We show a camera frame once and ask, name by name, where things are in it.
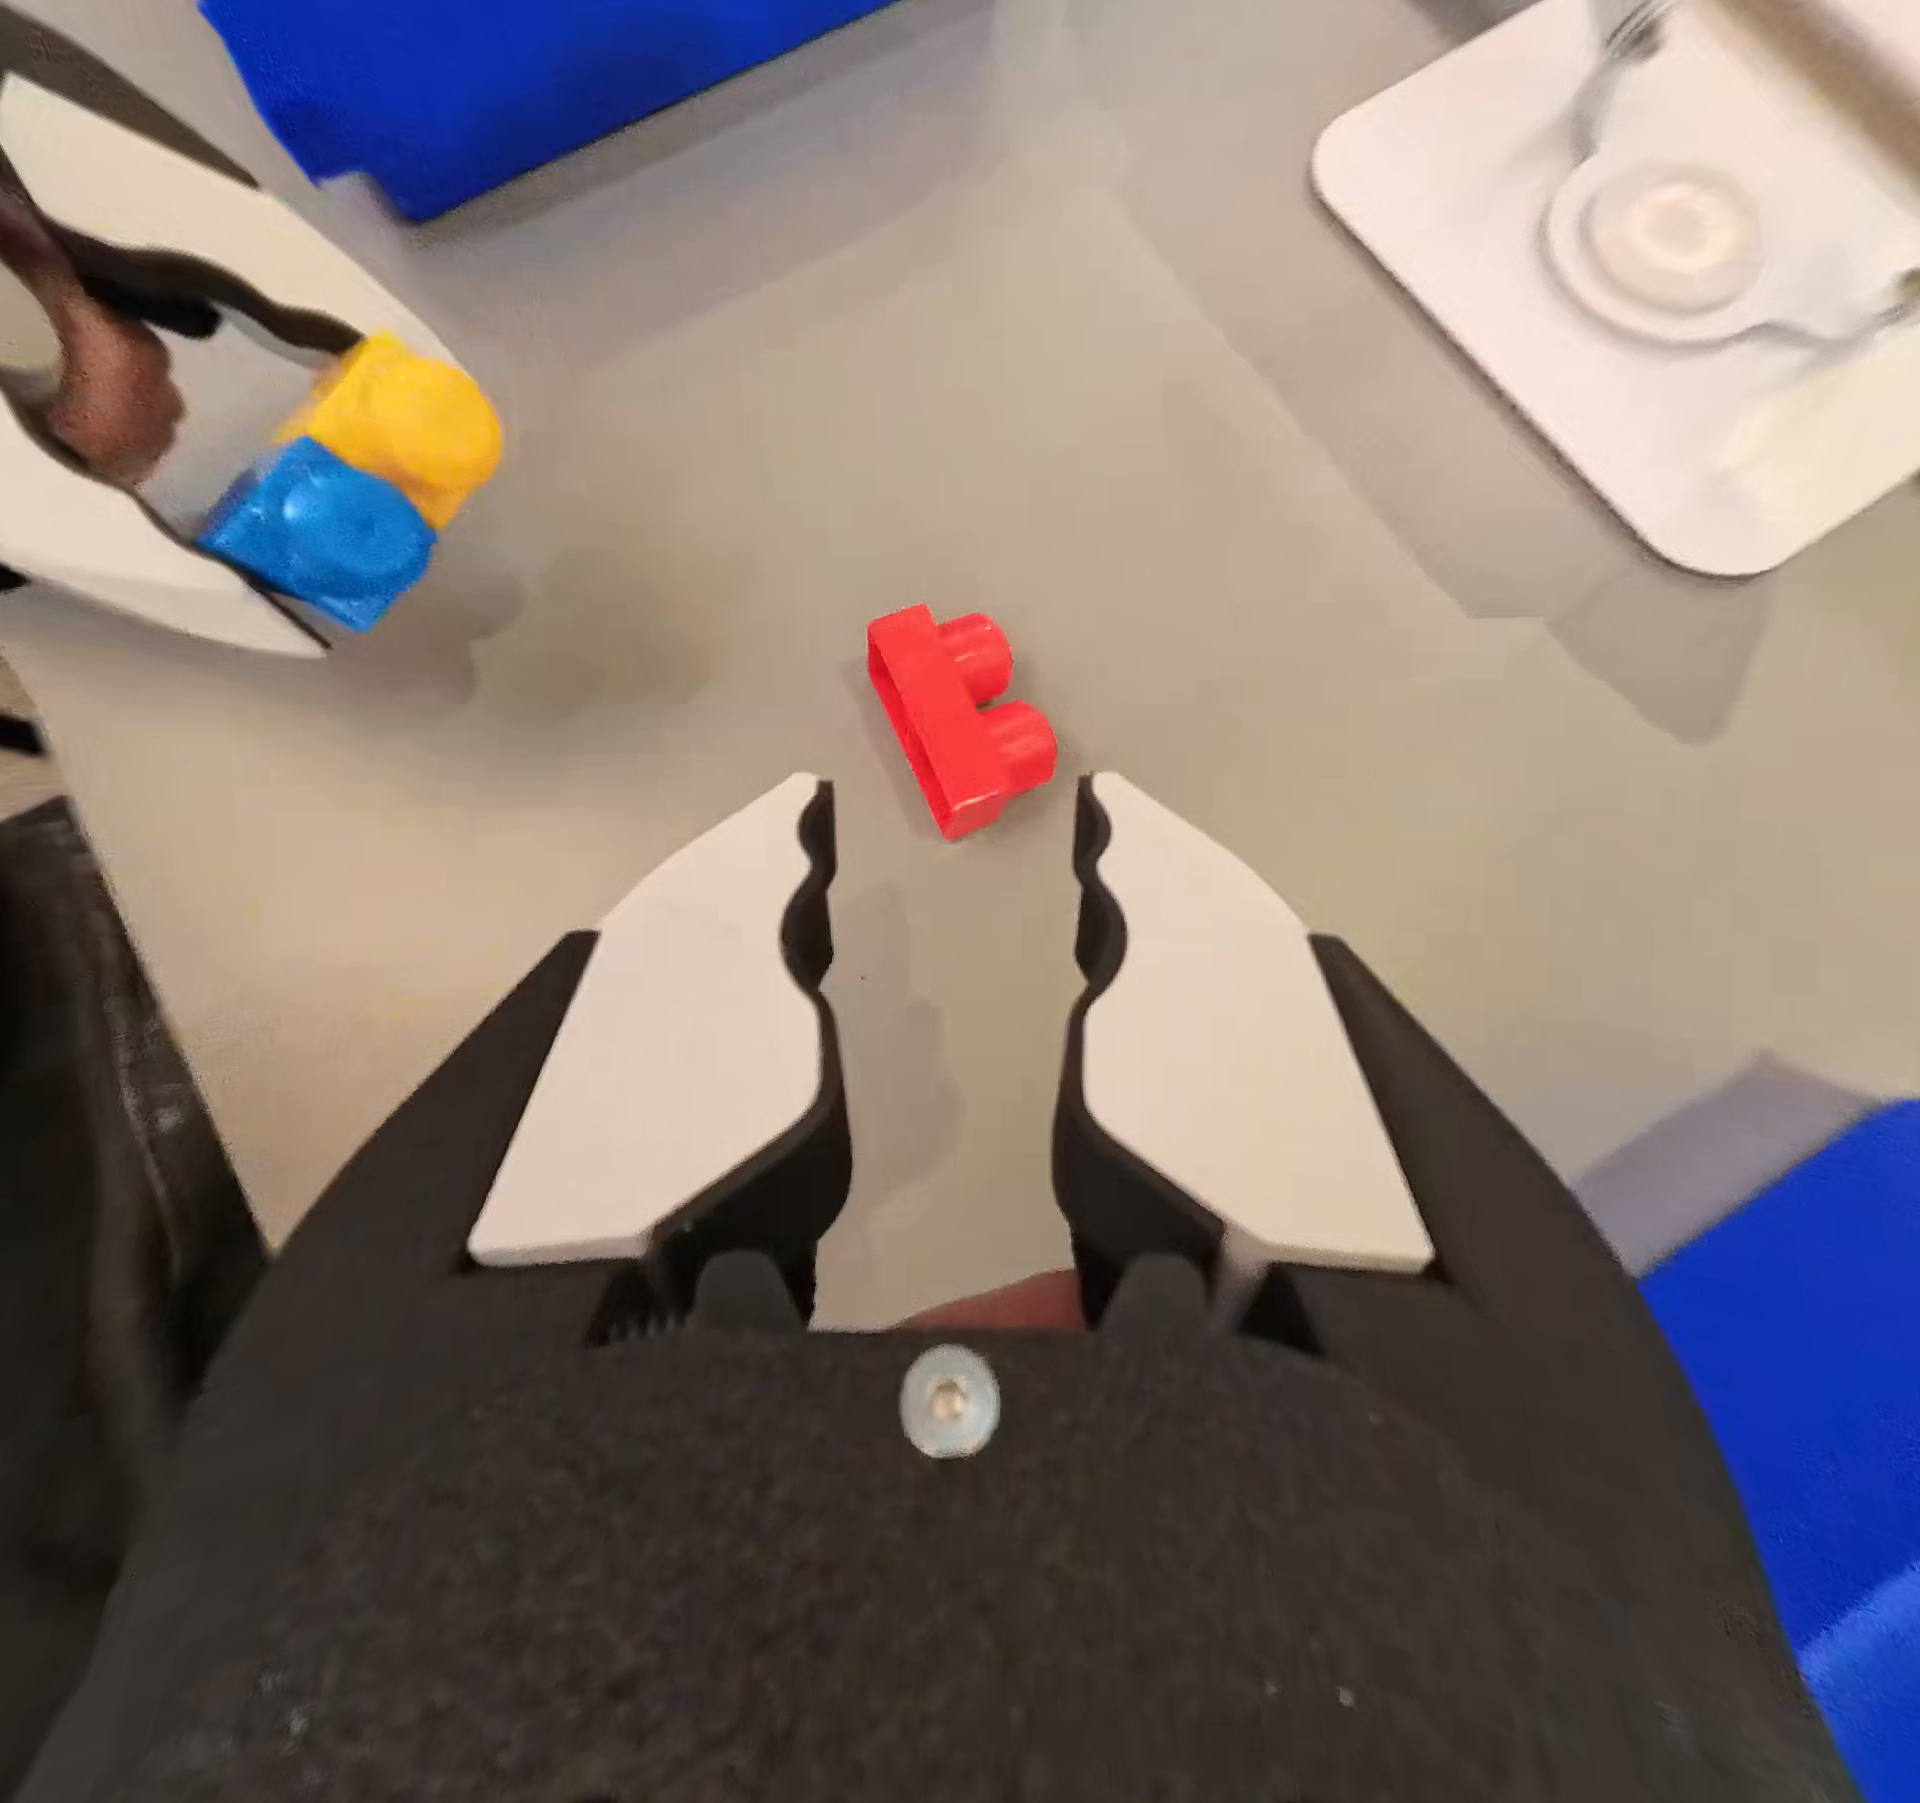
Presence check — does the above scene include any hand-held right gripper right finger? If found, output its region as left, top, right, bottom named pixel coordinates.
left=1051, top=769, right=1440, bottom=1337

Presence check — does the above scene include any white tablet stand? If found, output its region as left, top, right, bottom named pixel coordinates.
left=1308, top=0, right=1920, bottom=584

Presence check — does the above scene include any blue one-stud toy block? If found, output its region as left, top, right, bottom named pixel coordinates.
left=196, top=434, right=440, bottom=636

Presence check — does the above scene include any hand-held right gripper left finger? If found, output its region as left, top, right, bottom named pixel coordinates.
left=466, top=772, right=857, bottom=1329

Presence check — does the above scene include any grey desk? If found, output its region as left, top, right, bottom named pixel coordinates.
left=0, top=0, right=1920, bottom=1329

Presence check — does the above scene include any yellow one-stud toy block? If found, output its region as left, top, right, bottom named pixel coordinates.
left=276, top=331, right=506, bottom=534

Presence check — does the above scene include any person's left hand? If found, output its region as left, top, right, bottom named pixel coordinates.
left=46, top=304, right=189, bottom=489

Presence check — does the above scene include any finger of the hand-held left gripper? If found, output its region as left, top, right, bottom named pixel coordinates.
left=0, top=74, right=482, bottom=396
left=0, top=403, right=334, bottom=660

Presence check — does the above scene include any person's grey sweatshirt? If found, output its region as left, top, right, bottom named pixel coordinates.
left=0, top=795, right=278, bottom=1686

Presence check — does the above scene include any red two-stud toy block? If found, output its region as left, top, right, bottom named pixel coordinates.
left=864, top=605, right=1062, bottom=846

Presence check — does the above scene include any blue plastic bin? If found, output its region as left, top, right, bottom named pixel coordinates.
left=137, top=0, right=1009, bottom=229
left=1635, top=1098, right=1920, bottom=1803

